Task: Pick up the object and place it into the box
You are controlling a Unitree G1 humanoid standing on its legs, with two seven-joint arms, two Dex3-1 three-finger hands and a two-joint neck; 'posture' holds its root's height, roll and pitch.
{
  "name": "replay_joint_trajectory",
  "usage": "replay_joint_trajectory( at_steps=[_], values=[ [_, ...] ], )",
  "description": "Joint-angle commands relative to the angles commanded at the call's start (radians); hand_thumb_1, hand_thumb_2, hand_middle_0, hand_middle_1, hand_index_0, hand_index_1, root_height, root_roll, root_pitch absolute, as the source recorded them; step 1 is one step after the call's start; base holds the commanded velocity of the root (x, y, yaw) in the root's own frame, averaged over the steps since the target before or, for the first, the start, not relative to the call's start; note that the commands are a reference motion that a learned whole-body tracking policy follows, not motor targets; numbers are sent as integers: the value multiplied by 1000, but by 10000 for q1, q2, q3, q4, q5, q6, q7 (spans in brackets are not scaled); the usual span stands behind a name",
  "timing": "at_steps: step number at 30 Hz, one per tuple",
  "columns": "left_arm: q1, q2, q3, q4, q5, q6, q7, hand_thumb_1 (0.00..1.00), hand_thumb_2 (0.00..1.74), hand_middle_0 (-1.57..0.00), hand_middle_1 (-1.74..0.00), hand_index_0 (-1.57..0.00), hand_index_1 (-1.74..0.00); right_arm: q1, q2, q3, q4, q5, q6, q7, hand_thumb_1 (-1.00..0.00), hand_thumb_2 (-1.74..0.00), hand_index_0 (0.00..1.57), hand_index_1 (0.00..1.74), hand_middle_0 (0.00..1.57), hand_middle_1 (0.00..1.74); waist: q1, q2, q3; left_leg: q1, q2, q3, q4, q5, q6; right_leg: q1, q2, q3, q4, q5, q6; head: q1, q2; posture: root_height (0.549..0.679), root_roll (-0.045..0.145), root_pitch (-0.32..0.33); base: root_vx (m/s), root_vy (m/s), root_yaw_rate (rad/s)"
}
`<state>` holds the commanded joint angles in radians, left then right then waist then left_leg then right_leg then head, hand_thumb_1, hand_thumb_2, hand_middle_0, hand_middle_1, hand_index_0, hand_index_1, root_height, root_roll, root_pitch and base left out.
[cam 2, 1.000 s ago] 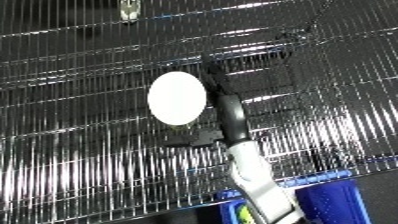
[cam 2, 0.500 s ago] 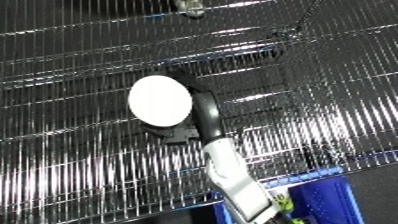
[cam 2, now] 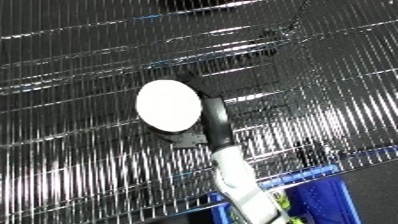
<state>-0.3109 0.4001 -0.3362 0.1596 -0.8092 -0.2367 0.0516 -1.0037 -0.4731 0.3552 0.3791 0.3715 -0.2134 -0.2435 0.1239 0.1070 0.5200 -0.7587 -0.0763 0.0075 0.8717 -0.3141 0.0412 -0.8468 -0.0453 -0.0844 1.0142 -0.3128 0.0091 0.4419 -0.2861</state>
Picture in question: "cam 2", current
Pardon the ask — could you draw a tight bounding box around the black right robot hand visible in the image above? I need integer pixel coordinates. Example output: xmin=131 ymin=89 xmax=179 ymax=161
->
xmin=149 ymin=73 xmax=239 ymax=152

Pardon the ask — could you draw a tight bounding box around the white paper cup green band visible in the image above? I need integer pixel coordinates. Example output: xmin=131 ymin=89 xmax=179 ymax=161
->
xmin=133 ymin=79 xmax=205 ymax=133

